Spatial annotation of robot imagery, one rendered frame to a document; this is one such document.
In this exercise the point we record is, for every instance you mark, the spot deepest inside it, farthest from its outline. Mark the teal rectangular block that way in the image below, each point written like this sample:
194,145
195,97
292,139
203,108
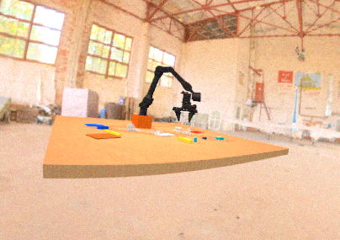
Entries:
220,138

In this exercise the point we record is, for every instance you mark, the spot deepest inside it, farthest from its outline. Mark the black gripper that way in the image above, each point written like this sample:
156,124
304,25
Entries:
177,110

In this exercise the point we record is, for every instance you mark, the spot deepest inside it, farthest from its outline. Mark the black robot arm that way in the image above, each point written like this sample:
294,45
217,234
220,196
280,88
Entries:
158,72

